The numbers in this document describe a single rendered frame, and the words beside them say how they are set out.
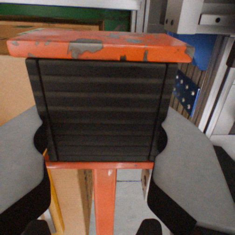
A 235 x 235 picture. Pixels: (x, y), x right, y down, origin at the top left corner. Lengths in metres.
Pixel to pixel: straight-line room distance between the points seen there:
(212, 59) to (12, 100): 0.42
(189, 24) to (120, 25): 1.00
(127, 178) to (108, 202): 1.97
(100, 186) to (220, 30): 0.33
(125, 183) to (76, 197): 1.80
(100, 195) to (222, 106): 0.39
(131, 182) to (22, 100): 2.01
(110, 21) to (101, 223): 1.22
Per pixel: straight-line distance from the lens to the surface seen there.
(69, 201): 0.47
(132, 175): 2.12
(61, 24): 0.79
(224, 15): 0.36
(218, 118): 0.51
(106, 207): 0.20
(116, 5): 0.70
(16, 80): 0.28
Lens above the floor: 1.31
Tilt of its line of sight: 58 degrees down
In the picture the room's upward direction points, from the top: 177 degrees clockwise
